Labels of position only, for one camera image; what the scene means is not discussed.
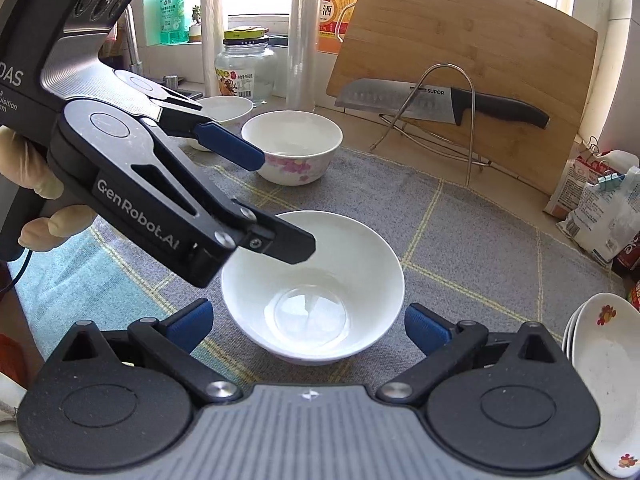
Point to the grey checked table mat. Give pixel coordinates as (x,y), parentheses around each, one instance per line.
(450,240)

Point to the white and blue food bag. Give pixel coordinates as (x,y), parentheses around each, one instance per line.
(600,225)

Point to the thin white roll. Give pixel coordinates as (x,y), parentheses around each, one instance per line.
(211,35)

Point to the white fruit-print plate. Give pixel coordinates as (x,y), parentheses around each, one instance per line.
(564,345)
(610,370)
(568,332)

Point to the glass jar with yellow lid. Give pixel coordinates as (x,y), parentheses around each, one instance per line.
(240,70)

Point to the bamboo cutting board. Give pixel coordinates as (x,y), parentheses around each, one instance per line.
(450,25)

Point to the small potted plant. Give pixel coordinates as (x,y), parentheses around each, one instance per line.
(195,30)

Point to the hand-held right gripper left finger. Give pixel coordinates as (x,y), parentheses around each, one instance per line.
(187,325)

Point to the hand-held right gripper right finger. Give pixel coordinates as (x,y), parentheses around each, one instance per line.
(425,327)

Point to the orange cooking wine bottle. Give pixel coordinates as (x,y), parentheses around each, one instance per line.
(335,10)

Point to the red and white food bag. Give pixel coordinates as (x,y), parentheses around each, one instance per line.
(565,185)

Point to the metal faucet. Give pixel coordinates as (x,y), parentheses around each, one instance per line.
(132,45)

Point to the person's left hand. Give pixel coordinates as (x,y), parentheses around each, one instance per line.
(30,160)

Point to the person's light jacket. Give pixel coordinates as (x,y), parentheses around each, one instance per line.
(7,425)

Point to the green dish soap bottle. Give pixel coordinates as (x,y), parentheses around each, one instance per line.
(175,10)

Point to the clear plastic wrap roll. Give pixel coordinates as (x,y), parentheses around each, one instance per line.
(302,35)

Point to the white floral bowl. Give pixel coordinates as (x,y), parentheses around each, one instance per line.
(300,135)
(235,107)
(325,270)

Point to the blue binder clip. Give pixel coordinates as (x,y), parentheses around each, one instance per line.
(607,182)

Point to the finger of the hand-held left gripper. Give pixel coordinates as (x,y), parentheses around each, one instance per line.
(285,245)
(230,147)

